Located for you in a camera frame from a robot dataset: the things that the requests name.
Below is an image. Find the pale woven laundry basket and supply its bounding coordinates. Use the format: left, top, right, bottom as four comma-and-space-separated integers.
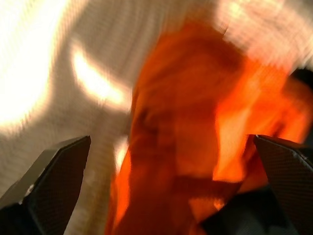
0, 0, 313, 235

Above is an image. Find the orange garment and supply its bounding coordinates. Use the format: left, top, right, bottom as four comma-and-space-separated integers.
105, 14, 313, 235

